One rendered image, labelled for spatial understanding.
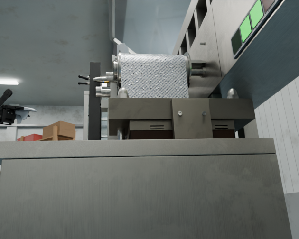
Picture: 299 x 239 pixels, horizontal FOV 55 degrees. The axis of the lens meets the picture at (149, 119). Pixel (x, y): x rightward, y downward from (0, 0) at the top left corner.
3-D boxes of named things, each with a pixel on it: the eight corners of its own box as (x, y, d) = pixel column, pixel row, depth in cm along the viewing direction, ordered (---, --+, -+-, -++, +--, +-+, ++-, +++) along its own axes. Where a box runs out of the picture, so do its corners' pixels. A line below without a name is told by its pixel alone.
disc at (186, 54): (182, 96, 115) (179, 64, 119) (183, 96, 115) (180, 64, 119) (191, 80, 101) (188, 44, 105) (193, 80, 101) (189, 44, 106)
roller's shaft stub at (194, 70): (185, 79, 112) (184, 69, 113) (202, 79, 112) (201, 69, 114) (188, 74, 107) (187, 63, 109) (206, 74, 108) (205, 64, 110)
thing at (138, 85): (121, 124, 94) (120, 74, 100) (191, 124, 97) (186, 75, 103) (121, 124, 94) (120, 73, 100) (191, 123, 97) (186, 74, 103)
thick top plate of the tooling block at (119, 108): (108, 135, 88) (108, 117, 90) (232, 134, 93) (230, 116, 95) (108, 119, 73) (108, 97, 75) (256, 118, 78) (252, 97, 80)
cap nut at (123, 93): (116, 105, 80) (116, 90, 82) (129, 105, 81) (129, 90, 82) (116, 99, 77) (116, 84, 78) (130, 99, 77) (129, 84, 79)
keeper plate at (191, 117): (173, 141, 73) (170, 101, 77) (210, 140, 75) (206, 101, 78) (175, 138, 71) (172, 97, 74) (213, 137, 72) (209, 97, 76)
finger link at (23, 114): (35, 120, 133) (16, 120, 134) (37, 108, 135) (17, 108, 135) (32, 119, 130) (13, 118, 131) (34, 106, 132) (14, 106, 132)
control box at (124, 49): (119, 65, 175) (118, 50, 178) (129, 62, 173) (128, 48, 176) (114, 59, 168) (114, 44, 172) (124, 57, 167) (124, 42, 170)
